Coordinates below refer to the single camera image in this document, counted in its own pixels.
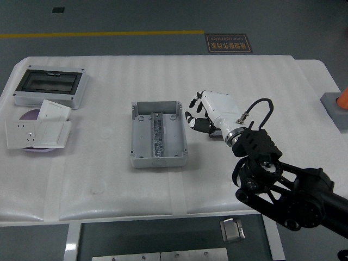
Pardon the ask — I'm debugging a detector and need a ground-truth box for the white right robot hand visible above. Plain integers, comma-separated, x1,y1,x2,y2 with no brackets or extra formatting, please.
184,90,247,136

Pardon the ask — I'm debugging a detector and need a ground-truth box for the white foam mat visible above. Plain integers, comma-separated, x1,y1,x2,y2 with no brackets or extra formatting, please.
0,55,348,222

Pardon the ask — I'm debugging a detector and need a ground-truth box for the orange cone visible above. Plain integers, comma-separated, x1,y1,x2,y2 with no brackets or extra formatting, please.
336,87,348,110

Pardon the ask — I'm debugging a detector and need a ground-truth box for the metal mounting rail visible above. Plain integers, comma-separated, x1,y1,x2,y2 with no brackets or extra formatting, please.
150,111,166,158

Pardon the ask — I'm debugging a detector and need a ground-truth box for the white table frame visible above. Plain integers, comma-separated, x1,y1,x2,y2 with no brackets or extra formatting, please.
64,213,286,261

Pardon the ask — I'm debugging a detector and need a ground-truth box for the black floor sign orange text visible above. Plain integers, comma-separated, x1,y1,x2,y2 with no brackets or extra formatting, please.
204,33,253,54

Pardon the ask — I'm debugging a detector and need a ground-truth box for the grey square base block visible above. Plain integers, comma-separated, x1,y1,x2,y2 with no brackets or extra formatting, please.
320,92,348,133

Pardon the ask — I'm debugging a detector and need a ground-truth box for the grey metal plate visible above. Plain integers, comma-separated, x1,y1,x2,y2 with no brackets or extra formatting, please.
91,252,161,261
160,247,228,261

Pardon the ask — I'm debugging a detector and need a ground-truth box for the silver metal latch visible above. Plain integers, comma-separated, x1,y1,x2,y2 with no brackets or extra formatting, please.
219,217,246,243

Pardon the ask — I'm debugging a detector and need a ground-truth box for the purple plate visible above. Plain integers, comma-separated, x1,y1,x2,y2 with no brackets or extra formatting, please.
19,108,55,152

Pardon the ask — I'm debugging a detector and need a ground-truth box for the white wall socket panel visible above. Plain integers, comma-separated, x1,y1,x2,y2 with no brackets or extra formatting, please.
5,120,41,150

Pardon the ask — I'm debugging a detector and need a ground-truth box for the grey open junction box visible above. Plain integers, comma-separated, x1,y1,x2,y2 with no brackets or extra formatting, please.
129,101,189,169

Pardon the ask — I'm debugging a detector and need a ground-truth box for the grey distribution box dark window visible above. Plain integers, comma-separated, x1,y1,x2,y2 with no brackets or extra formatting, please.
13,65,90,110

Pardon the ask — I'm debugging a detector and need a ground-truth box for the white wall switch panel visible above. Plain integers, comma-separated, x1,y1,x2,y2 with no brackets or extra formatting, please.
37,99,72,122
32,121,72,149

